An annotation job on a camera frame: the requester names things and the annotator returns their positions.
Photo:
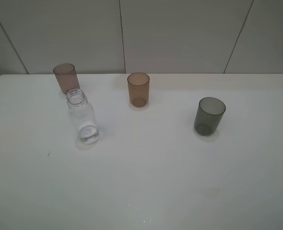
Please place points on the clear plastic water bottle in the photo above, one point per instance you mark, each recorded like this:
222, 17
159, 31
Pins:
82, 116

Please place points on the orange translucent plastic cup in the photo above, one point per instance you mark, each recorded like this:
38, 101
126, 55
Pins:
138, 87

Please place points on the grey translucent plastic cup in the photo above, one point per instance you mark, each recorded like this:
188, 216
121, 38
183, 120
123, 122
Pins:
209, 114

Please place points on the pink translucent plastic cup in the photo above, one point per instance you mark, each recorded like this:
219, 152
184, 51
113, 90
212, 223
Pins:
66, 77

